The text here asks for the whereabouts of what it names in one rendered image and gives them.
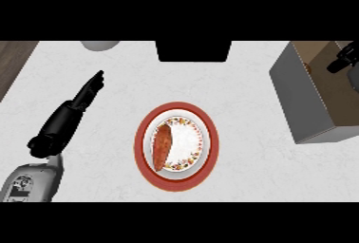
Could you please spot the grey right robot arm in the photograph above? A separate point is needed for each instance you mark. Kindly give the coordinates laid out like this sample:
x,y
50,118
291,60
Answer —
x,y
353,74

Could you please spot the pale grey round object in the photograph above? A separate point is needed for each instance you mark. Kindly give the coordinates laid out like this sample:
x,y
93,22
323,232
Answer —
x,y
99,45

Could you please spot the grey cardboard box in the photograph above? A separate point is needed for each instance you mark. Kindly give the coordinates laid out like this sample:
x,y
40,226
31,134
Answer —
x,y
314,95

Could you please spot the black appliance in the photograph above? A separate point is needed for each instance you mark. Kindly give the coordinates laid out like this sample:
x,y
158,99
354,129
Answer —
x,y
193,50

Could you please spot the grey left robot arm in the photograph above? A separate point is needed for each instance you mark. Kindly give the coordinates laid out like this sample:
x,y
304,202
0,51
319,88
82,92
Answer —
x,y
32,182

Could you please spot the red rimmed floral plate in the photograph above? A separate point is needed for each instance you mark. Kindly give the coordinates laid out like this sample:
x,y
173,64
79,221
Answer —
x,y
175,146

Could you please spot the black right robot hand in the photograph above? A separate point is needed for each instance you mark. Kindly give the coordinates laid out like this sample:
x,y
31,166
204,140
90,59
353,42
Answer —
x,y
344,60

